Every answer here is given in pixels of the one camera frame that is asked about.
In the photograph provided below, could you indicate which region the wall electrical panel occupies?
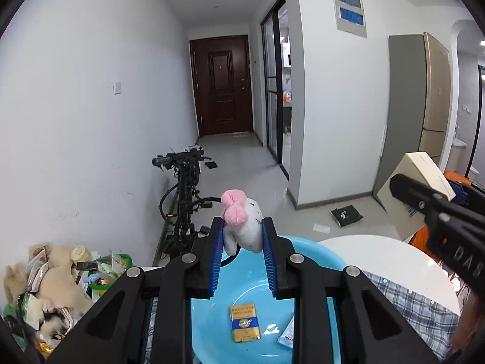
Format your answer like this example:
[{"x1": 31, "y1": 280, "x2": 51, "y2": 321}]
[{"x1": 333, "y1": 0, "x2": 367, "y2": 38}]

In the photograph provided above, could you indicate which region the beige plush toy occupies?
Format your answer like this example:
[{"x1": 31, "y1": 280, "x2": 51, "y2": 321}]
[{"x1": 3, "y1": 246, "x2": 93, "y2": 314}]

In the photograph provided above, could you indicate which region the black folding bicycle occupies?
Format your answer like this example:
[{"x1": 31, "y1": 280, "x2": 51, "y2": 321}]
[{"x1": 152, "y1": 146, "x2": 220, "y2": 258}]

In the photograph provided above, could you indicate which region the dark brown door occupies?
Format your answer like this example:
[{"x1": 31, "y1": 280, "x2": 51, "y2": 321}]
[{"x1": 189, "y1": 35, "x2": 253, "y2": 137}]

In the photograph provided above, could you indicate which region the grey beige refrigerator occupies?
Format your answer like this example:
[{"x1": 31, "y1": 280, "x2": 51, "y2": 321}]
[{"x1": 372, "y1": 32, "x2": 451, "y2": 197}]

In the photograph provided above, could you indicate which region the glass sliding door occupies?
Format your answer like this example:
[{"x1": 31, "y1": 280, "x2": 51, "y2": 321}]
[{"x1": 261, "y1": 0, "x2": 292, "y2": 177}]

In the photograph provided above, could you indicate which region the wall switch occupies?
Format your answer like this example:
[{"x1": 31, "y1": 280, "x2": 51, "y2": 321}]
[{"x1": 112, "y1": 81, "x2": 122, "y2": 95}]

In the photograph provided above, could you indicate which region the pink white plush toy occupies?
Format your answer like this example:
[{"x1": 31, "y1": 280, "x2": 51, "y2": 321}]
[{"x1": 220, "y1": 189, "x2": 264, "y2": 256}]

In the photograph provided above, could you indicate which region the blue plaid cloth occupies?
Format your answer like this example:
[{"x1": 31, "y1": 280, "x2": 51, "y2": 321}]
[{"x1": 363, "y1": 271, "x2": 460, "y2": 362}]

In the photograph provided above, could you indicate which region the person's right hand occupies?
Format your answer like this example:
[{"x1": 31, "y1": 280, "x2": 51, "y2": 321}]
[{"x1": 451, "y1": 291, "x2": 484, "y2": 352}]

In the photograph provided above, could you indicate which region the blue plastic basin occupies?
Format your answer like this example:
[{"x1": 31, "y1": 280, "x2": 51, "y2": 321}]
[{"x1": 151, "y1": 234, "x2": 348, "y2": 364}]

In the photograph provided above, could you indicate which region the gold blue cigarette pack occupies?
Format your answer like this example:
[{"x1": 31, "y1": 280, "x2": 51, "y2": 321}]
[{"x1": 229, "y1": 303, "x2": 261, "y2": 343}]

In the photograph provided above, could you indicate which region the cream cardboard box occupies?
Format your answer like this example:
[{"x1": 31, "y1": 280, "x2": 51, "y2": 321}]
[{"x1": 377, "y1": 152, "x2": 455, "y2": 241}]

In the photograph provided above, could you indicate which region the black bag on floor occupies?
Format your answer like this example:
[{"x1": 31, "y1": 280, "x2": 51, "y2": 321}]
[{"x1": 330, "y1": 205, "x2": 363, "y2": 228}]

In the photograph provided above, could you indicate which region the orange chair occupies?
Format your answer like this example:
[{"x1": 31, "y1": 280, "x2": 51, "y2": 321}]
[{"x1": 409, "y1": 171, "x2": 484, "y2": 263}]

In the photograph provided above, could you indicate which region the white blue tissue box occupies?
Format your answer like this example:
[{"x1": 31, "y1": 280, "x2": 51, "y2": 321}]
[{"x1": 277, "y1": 316, "x2": 294, "y2": 349}]

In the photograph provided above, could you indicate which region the yellow green bin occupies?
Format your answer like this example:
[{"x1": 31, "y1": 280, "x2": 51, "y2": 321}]
[{"x1": 79, "y1": 253, "x2": 132, "y2": 302}]

